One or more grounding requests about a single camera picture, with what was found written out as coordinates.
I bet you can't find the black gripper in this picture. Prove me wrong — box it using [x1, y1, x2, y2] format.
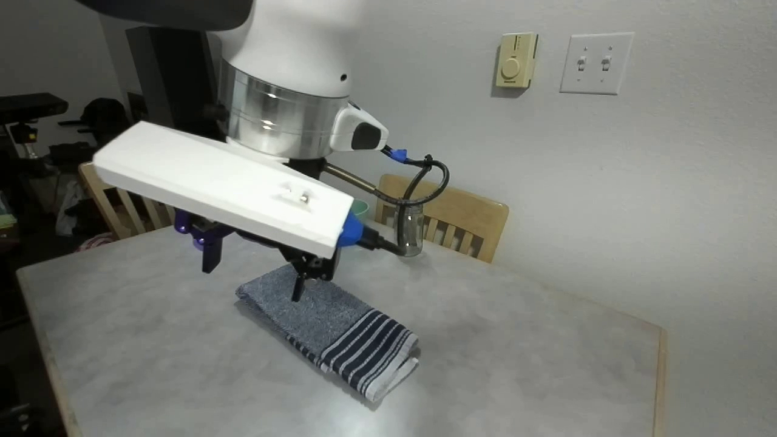
[171, 206, 335, 303]

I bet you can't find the blue striped towel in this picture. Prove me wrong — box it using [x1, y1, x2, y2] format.
[234, 265, 423, 410]

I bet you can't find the clear glass jar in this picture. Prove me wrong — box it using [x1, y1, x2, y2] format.
[393, 201, 430, 261]

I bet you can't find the wooden chair slatted back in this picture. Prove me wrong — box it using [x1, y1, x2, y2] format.
[77, 160, 177, 243]

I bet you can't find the black round bag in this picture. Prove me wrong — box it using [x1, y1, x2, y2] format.
[77, 96, 134, 153]

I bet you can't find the wooden chair cutout back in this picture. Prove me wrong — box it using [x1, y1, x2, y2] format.
[373, 172, 512, 265]

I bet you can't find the black padded bench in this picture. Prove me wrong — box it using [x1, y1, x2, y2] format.
[0, 90, 69, 127]

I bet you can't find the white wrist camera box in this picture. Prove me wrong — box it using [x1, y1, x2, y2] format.
[90, 120, 356, 262]

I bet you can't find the black wrist cable blue plug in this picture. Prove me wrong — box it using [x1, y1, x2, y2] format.
[311, 143, 451, 261]

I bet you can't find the beige wall dimmer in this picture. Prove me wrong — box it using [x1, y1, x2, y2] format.
[492, 33, 542, 92]

